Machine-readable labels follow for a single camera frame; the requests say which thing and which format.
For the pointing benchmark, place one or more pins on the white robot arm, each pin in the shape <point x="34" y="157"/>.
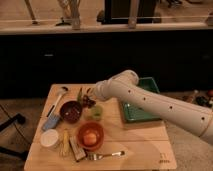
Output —
<point x="195" y="119"/>

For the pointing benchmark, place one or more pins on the small green cup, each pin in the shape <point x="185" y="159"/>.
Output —
<point x="96" y="112"/>

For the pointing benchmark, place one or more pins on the green chili pepper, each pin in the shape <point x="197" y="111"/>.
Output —
<point x="79" y="96"/>

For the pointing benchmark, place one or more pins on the green plastic tray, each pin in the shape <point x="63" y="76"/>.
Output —
<point x="134" y="114"/>

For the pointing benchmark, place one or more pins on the orange bowl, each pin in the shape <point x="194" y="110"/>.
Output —
<point x="90" y="127"/>

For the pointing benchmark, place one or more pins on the dark red bowl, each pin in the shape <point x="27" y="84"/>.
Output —
<point x="71" y="111"/>

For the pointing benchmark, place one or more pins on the orange fruit in bowl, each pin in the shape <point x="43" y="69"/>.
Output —
<point x="89" y="139"/>

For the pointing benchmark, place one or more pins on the silver metal fork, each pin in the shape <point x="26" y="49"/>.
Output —
<point x="96" y="156"/>

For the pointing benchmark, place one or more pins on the brown rectangular block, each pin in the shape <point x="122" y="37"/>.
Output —
<point x="78" y="151"/>

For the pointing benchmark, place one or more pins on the white round container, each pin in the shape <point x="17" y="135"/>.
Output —
<point x="50" y="139"/>

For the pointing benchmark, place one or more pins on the yellow corn cob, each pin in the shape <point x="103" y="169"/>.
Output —
<point x="65" y="143"/>

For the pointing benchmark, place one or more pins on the black handled knife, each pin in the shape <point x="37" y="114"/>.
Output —
<point x="50" y="111"/>

